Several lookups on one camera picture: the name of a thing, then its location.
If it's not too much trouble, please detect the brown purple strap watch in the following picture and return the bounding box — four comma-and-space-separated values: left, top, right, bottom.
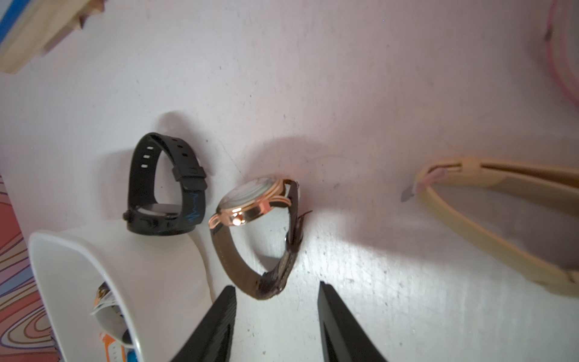
208, 175, 306, 300

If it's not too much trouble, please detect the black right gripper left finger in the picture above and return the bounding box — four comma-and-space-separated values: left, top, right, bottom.
171, 286, 237, 362

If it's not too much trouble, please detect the white board blue rim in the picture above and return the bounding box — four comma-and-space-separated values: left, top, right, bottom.
0, 0, 31, 42

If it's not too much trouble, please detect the wooden board easel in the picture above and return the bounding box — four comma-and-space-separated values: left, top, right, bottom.
1, 0, 106, 74

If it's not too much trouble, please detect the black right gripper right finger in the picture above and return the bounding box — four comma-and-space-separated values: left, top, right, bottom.
318, 281, 387, 362

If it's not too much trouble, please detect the white orange strap watch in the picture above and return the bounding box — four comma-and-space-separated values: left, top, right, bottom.
90, 282, 137, 362

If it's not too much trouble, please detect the beige thin strap watch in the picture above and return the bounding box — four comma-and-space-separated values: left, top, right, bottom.
400, 156, 578, 298

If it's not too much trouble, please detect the black smart watch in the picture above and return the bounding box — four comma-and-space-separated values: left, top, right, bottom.
123, 132, 207, 236

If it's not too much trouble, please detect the white plastic storage box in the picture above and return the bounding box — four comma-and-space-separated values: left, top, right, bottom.
28, 220, 212, 361

